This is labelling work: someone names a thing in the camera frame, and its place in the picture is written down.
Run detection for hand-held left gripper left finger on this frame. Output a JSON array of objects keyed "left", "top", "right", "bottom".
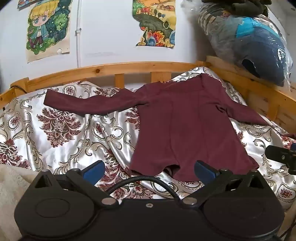
[{"left": 31, "top": 160, "right": 119, "bottom": 208}]

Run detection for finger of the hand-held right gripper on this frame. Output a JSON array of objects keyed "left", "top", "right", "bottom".
[{"left": 265, "top": 142, "right": 296, "bottom": 175}]

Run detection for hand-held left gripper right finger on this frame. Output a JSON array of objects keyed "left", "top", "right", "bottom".
[{"left": 182, "top": 160, "right": 265, "bottom": 208}]

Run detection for maroon long-sleeve shirt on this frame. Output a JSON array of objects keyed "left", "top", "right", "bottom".
[{"left": 44, "top": 74, "right": 274, "bottom": 181}]

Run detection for plastic bag of clothes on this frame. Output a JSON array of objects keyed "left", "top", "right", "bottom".
[{"left": 198, "top": 0, "right": 293, "bottom": 87}]

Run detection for floral satin bedspread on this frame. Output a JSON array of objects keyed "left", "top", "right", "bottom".
[{"left": 0, "top": 66, "right": 296, "bottom": 211}]

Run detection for cream fleece blanket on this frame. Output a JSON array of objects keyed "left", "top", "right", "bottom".
[{"left": 0, "top": 163, "right": 35, "bottom": 241}]

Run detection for dark green clothing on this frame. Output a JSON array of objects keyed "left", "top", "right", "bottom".
[{"left": 201, "top": 0, "right": 269, "bottom": 17}]

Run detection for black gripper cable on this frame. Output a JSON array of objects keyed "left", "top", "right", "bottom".
[{"left": 104, "top": 176, "right": 181, "bottom": 201}]

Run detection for wooden bed frame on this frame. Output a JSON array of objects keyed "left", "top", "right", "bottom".
[{"left": 0, "top": 56, "right": 296, "bottom": 241}]

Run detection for white wall pipe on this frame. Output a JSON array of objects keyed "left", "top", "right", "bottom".
[{"left": 75, "top": 0, "right": 82, "bottom": 67}]

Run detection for cartoon character wall poster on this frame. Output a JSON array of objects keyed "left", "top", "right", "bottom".
[{"left": 25, "top": 0, "right": 73, "bottom": 63}]

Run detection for colourful landscape wall poster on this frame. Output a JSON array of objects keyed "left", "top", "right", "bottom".
[{"left": 132, "top": 0, "right": 176, "bottom": 49}]

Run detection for small wall poster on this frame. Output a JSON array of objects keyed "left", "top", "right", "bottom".
[{"left": 17, "top": 0, "right": 39, "bottom": 9}]

